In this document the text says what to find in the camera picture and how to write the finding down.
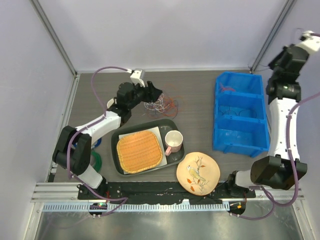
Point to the orange woven basket mat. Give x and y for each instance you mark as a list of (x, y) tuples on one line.
[(138, 151)]

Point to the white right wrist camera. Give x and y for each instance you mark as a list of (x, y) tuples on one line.
[(310, 42)]

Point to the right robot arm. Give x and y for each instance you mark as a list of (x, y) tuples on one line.
[(281, 168)]

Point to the blue tape roll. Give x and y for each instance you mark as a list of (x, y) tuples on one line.
[(96, 143)]

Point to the yellow ceramic mug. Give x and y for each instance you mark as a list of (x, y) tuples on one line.
[(110, 103)]

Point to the aluminium front rail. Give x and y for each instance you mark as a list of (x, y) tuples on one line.
[(74, 197)]

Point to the green tape roll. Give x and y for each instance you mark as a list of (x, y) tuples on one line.
[(96, 161)]

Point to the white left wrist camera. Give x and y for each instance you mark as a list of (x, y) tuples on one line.
[(136, 76)]

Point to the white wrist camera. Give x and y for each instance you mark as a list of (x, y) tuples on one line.
[(310, 42), (136, 76)]

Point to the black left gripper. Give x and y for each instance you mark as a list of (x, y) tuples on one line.
[(151, 93)]

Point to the pink ceramic mug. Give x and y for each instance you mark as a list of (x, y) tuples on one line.
[(173, 142)]

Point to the blue plastic compartment bin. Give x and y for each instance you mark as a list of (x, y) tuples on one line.
[(240, 119)]

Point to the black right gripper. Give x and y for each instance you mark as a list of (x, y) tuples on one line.
[(271, 64)]

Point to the bird pattern ceramic plate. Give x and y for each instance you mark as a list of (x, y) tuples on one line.
[(198, 173)]

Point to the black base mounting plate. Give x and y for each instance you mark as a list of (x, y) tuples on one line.
[(167, 193)]

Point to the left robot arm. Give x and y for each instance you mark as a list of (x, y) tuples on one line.
[(74, 145)]

